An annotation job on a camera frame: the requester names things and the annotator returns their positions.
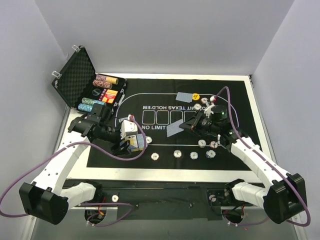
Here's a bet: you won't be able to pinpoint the card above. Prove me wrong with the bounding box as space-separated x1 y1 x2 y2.
175 92 193 103
118 116 131 124
166 119 184 138

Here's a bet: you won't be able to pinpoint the red chips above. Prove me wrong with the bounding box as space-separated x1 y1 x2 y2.
200 97 208 104
209 141 219 149

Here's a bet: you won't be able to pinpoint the grey chips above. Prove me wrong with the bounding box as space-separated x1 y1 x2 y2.
193 103 202 111
198 139 207 148

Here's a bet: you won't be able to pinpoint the yellow big blind button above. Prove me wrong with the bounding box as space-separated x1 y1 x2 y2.
192 93 200 101

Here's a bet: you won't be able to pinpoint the blue chips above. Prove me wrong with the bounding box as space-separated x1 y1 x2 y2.
146 136 153 145
205 149 216 159

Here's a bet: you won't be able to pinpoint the blue 5 chip stack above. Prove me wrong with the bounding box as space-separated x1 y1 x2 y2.
189 151 199 160

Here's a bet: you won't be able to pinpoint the blue playing card box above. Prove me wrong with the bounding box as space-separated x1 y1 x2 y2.
120 133 145 153

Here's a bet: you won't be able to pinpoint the grey 1 chip stack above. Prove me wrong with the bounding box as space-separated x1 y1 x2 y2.
173 150 182 159

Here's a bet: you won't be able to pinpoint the red 100 chip stack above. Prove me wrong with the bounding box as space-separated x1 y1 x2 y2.
150 152 160 161

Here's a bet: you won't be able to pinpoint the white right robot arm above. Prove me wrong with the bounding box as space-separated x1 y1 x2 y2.
179 103 307 224

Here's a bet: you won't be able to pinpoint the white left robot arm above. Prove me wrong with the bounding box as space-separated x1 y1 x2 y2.
19 116 122 225

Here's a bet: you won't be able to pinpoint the teal chip roll lower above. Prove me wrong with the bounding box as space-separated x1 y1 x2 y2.
77 103 93 113

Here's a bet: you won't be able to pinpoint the teal chip roll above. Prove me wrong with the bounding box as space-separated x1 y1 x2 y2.
81 97 106 106
77 103 93 113

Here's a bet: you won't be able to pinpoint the teal chip roll upper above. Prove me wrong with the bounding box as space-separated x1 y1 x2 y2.
81 97 106 106

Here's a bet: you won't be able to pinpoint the orange card deck box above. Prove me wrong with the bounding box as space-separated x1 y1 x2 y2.
99 88 118 104

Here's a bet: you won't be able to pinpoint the black round dealer puck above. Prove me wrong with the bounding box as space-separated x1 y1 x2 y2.
91 88 101 96

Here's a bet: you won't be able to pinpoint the black chip carrying case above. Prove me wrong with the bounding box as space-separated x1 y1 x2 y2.
51 45 127 117

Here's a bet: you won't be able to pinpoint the brown chip roll top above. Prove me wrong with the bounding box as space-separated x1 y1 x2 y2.
95 74 119 85

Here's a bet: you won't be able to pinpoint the black poker table mat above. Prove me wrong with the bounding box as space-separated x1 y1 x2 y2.
87 79 261 171

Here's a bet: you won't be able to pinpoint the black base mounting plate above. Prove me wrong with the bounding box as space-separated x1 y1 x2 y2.
72 178 287 222

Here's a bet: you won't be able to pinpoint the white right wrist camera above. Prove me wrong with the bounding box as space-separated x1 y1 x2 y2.
204 101 216 118

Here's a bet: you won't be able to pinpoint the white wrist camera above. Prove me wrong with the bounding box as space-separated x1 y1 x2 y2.
204 101 216 118
120 119 138 139

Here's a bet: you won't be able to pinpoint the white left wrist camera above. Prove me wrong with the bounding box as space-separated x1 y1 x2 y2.
120 119 138 139

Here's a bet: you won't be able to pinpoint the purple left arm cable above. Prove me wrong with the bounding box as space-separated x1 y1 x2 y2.
0 117 148 228

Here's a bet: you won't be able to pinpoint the aluminium front rail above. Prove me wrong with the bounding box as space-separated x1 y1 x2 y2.
29 188 300 210

